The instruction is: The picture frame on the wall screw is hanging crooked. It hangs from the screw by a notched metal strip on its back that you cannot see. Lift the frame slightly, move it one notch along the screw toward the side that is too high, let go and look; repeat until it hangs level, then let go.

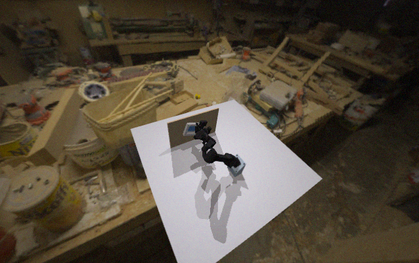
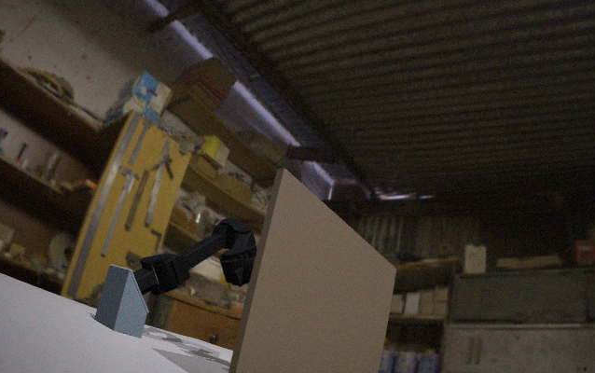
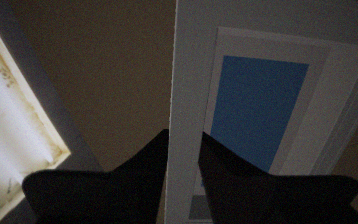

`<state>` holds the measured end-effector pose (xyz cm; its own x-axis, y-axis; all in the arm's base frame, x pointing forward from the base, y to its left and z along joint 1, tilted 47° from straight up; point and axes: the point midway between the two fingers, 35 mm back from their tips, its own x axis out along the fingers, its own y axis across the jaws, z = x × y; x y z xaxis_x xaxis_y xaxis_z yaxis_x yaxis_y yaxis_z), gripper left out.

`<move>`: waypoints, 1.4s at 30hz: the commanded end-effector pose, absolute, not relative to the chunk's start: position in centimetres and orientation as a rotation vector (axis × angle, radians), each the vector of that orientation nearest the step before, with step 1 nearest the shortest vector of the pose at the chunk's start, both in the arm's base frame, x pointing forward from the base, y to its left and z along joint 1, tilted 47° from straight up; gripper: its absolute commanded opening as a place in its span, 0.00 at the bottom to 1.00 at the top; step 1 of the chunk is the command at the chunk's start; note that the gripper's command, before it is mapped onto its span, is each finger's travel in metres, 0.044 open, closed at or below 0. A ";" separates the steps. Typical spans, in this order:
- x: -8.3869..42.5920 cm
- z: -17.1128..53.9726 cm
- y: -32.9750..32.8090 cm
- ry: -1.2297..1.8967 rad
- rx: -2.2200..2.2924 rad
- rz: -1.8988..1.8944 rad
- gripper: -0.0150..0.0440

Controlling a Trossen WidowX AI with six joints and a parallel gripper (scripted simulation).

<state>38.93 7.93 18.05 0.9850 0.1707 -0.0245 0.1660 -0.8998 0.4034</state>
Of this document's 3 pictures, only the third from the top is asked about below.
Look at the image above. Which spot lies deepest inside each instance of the brown flat board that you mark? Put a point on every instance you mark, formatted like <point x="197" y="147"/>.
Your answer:
<point x="110" y="61"/>

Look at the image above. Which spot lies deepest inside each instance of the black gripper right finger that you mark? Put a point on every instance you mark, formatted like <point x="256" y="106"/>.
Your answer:
<point x="238" y="192"/>

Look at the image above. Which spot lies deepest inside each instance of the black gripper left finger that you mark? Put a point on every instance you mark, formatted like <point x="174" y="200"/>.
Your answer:
<point x="131" y="191"/>

